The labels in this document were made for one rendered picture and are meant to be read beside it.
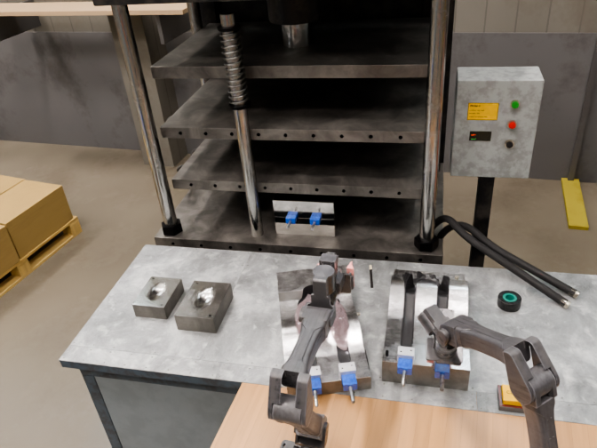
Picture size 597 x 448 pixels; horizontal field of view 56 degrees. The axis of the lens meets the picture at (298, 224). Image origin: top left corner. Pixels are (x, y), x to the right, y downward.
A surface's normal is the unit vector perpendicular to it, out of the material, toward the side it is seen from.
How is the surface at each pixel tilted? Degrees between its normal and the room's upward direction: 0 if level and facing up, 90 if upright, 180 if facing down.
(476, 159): 90
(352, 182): 0
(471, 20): 90
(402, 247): 0
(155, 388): 90
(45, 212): 90
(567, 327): 0
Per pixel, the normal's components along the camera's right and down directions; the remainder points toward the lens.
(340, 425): -0.07, -0.84
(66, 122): -0.29, 0.54
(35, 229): 0.93, 0.14
